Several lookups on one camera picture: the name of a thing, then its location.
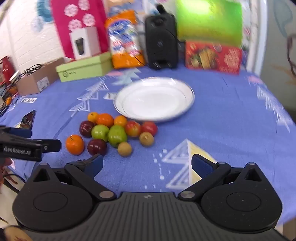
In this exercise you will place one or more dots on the red cracker box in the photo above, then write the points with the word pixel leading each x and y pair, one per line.
pixel 212 58

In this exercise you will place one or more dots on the large green gift box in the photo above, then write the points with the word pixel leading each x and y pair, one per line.
pixel 208 23

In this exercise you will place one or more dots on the red and yellow apple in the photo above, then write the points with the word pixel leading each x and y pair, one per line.
pixel 133 128

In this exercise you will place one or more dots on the small orange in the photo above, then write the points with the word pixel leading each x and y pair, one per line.
pixel 120 121
pixel 93 117

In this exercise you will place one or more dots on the dark red plum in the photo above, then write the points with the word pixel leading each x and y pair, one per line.
pixel 97 147
pixel 86 128

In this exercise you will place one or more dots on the orange with dark stem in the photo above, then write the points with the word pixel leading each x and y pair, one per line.
pixel 74 144

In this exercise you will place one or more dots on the small brown round fruit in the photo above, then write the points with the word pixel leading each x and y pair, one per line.
pixel 124 149
pixel 146 138

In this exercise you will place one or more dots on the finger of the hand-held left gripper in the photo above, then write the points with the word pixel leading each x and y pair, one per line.
pixel 22 133
pixel 52 145

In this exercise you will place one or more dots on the black smartphone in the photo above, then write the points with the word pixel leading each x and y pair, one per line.
pixel 27 120

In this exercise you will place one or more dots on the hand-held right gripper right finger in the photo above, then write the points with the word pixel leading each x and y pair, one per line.
pixel 200 164

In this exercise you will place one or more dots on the elongated green apple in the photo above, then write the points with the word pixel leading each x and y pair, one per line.
pixel 117 136

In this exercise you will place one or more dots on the cardboard box with white label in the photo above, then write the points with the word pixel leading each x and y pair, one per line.
pixel 30 81

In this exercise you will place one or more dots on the magenta gift bag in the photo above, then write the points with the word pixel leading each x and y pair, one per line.
pixel 62 27

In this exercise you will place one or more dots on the large orange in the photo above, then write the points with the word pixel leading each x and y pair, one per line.
pixel 105 120

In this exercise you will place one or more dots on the blue printed tablecloth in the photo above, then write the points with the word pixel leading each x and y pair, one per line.
pixel 219 139

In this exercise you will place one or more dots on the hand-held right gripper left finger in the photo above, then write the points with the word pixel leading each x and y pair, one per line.
pixel 96 164

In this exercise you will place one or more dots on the orange plastic package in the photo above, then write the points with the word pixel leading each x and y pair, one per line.
pixel 124 46

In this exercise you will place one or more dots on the light green shoebox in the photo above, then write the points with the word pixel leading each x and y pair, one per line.
pixel 81 68

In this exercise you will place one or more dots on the white round plate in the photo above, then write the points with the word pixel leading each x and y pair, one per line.
pixel 155 102

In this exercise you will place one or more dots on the round green apple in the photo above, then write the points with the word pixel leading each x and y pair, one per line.
pixel 100 132

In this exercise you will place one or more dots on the white box with cup picture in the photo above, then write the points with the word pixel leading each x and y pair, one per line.
pixel 84 44

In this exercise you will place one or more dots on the black speaker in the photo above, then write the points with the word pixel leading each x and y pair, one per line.
pixel 160 41

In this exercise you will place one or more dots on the red object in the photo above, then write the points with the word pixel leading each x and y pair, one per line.
pixel 4 67

